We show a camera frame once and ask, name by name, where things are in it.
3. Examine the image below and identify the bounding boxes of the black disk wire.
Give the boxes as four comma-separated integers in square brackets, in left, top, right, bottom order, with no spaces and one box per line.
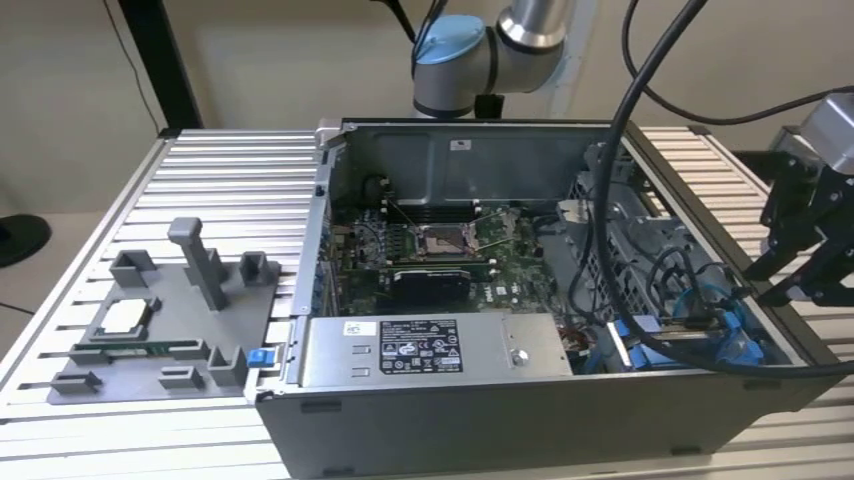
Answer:
[650,247,726,329]

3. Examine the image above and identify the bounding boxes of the grey parts rack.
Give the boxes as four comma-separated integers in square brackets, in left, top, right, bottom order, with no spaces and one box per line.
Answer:
[45,217,287,405]

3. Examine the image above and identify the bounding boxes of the black round stand base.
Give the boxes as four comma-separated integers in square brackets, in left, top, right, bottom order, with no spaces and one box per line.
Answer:
[0,213,53,268]

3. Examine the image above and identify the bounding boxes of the green motherboard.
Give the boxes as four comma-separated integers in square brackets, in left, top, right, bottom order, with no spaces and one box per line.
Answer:
[325,199,568,319]

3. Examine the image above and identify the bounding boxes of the black label sticker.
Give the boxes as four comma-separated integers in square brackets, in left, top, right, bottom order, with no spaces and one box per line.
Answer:
[377,319,464,374]

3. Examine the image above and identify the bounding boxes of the blue disk wire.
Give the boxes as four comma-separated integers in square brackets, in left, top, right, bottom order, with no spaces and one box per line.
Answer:
[671,273,742,326]

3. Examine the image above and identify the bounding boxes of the silver CPU chip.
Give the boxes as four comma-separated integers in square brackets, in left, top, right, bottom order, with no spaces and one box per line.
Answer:
[96,301,148,335]

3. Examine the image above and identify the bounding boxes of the thin metal locking lever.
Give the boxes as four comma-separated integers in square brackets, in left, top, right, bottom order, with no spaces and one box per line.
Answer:
[389,199,428,229]

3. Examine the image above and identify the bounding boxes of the CPU socket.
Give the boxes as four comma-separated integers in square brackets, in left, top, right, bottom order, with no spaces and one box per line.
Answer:
[412,224,481,260]

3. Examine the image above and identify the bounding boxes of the black open PC case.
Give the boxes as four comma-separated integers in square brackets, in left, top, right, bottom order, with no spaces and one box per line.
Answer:
[252,117,848,480]

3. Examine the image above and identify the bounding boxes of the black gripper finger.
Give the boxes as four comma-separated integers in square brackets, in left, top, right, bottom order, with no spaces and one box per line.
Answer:
[756,169,854,308]
[743,154,827,281]

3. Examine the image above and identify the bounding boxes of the silver power supply unit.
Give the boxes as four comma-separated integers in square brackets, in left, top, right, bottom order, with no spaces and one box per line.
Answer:
[296,313,576,390]

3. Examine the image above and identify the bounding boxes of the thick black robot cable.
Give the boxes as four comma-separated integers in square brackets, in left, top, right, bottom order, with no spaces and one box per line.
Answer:
[591,0,854,376]

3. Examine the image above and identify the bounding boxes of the blue plastic bay clip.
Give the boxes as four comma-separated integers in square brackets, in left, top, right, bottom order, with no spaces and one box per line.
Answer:
[630,345,672,370]

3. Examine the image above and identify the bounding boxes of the black upright frame post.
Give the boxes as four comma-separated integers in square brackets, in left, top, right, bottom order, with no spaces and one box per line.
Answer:
[116,0,205,130]

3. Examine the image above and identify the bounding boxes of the black graphics card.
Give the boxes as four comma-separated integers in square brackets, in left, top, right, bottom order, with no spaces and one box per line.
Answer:
[380,267,473,312]

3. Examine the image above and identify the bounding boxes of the thin black cables behind arm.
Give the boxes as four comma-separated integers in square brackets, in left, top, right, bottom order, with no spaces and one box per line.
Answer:
[372,0,449,46]

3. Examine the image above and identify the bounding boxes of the grey perforated drive cage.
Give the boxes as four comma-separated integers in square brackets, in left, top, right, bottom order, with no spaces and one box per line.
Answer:
[536,142,755,322]

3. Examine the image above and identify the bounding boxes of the red wire bundle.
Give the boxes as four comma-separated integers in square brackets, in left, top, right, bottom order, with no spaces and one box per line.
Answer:
[558,323,596,362]

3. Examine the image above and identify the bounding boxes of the thin black wall wire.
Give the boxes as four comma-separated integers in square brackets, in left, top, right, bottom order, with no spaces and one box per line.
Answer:
[103,0,161,132]

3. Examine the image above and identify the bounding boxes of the metal socket cover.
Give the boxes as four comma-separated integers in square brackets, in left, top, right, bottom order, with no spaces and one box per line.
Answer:
[465,212,523,250]

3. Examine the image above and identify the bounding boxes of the thinner black robot cable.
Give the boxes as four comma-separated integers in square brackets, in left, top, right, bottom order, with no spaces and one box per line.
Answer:
[622,0,854,125]

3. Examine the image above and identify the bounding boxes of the thin black internal wire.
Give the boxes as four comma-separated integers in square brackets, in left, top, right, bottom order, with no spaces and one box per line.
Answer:
[567,199,602,321]

